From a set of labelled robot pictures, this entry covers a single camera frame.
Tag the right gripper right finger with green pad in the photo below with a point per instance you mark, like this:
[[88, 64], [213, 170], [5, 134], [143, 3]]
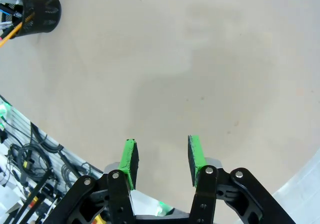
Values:
[[197, 156]]

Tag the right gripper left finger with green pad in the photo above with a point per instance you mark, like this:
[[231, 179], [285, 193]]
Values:
[[128, 159]]

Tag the black mesh pen holder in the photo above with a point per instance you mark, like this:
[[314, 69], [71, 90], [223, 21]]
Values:
[[42, 14]]

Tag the black metal pole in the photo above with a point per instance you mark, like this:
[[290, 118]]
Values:
[[35, 191]]

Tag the green lit device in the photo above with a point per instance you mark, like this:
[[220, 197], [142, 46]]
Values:
[[2, 110]]

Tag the orange pencil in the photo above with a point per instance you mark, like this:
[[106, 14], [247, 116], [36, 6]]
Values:
[[11, 34]]

